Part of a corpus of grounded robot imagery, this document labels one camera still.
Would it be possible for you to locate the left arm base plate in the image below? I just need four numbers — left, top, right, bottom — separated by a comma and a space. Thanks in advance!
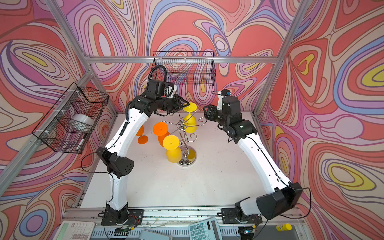
101, 209, 144, 226

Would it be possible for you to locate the yellow small bottle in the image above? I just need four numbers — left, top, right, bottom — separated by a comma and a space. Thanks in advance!
276, 224, 293, 232

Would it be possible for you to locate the chrome wine glass rack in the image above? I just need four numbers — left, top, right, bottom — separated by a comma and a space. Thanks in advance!
164, 111, 207, 168

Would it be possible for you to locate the orange wine glass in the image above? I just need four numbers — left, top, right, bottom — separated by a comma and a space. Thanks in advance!
153, 122, 170, 146
136, 126, 149, 145

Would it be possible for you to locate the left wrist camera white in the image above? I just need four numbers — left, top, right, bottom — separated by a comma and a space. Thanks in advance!
164, 83, 177, 98

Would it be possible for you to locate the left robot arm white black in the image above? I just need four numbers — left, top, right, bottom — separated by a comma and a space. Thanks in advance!
97, 65, 189, 226

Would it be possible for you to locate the left black wire basket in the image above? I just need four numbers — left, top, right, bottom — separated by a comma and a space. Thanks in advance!
32, 83, 109, 154

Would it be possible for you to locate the black marker pen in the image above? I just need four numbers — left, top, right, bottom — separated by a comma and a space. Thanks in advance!
76, 138, 85, 152

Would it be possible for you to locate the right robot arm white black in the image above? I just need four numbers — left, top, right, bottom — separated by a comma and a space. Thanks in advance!
203, 90, 303, 220

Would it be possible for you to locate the yellow wine glass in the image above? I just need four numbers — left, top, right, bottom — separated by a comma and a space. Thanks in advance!
163, 135, 183, 163
183, 103, 197, 134

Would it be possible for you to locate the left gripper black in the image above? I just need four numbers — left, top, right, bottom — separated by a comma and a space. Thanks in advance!
155, 94, 191, 114

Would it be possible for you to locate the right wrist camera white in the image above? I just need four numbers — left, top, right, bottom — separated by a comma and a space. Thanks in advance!
217, 89, 231, 110

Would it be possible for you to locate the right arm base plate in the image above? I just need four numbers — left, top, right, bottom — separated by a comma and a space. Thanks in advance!
217, 208, 263, 226

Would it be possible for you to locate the black wire basket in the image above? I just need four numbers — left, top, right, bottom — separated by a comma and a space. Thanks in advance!
32, 83, 109, 154
149, 50, 216, 86

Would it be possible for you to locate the silver tape roll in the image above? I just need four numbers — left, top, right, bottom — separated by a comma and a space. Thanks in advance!
70, 114, 95, 133

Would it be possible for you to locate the teal calculator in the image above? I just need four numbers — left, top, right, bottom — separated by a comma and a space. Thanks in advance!
188, 218, 223, 240

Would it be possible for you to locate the back yellow wine glass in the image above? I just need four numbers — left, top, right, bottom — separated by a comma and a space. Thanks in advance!
183, 103, 197, 134

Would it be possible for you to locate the white calculator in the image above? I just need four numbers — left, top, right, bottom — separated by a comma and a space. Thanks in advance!
53, 221, 96, 240

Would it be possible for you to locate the back black wire basket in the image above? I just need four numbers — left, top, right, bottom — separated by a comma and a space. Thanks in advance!
149, 50, 216, 86

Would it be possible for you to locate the front yellow wine glass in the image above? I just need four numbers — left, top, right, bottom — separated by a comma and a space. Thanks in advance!
163, 135, 183, 163

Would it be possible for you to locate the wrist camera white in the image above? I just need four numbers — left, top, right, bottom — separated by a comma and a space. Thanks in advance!
164, 83, 177, 98
217, 89, 231, 110

